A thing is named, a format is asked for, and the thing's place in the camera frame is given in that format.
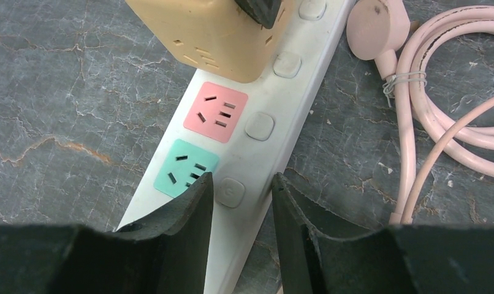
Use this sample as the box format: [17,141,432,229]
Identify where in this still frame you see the orange cube plug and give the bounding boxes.
[127,1,295,83]

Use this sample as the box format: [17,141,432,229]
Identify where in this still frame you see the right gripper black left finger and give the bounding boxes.
[0,172,214,293]

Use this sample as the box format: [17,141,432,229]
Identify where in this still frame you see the pink cable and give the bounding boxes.
[346,0,494,226]

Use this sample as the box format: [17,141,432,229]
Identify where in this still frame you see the white power strip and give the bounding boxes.
[120,1,353,293]

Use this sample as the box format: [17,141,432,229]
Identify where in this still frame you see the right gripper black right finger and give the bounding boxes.
[272,173,494,293]

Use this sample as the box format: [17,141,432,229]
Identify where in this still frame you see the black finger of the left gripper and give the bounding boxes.
[235,0,281,29]

